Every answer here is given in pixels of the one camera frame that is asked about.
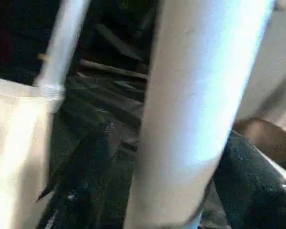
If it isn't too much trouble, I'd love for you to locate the white plastic table leg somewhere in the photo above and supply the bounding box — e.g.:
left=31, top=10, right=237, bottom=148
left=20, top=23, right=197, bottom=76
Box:
left=34, top=0, right=92, bottom=113
left=123, top=0, right=277, bottom=229

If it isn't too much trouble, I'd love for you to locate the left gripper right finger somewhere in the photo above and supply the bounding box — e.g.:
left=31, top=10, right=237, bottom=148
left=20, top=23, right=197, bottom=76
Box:
left=213, top=130, right=286, bottom=229

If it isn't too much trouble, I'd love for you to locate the black work mat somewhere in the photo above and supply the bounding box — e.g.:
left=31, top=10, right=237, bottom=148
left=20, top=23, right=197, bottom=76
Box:
left=50, top=69, right=229, bottom=229

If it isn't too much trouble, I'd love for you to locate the white table frame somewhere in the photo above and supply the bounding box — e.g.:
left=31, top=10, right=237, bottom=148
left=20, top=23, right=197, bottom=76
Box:
left=0, top=75, right=65, bottom=229

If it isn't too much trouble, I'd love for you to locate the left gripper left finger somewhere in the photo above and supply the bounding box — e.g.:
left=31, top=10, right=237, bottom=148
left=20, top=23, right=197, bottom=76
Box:
left=36, top=121, right=144, bottom=229

